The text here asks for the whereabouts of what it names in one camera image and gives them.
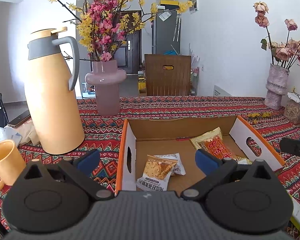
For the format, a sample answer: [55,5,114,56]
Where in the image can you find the dark entrance door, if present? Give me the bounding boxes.
[113,10,143,75]

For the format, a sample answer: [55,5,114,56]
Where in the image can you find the textured lilac vase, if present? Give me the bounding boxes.
[264,64,289,110]

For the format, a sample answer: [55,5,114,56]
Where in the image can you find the yellow thermos jug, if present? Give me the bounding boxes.
[24,27,84,155]

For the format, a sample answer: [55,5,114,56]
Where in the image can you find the yellow ceramic mug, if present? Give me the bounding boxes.
[0,139,26,191]

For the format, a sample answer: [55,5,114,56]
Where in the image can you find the pink mushroom-shaped vase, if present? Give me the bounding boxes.
[85,60,127,116]

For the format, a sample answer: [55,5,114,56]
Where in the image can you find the grey refrigerator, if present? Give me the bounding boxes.
[152,9,180,55]

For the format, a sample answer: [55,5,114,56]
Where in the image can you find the white cracker packet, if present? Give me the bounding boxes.
[136,153,186,191]

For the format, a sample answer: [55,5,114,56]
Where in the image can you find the brown wooden chair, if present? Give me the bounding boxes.
[145,54,191,96]

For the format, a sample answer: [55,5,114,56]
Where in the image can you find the long yellow spicy strip pack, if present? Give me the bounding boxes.
[190,127,252,164]

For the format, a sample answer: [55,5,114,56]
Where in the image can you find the pink and yellow blossom branches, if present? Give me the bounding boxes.
[46,0,195,62]

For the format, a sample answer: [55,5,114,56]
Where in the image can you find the dried pink roses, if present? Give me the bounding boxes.
[253,1,300,70]

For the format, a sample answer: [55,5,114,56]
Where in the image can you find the red cardboard snack box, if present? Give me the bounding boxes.
[115,116,285,193]

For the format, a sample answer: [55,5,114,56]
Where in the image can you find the patterned red tablecloth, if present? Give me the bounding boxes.
[0,96,300,230]

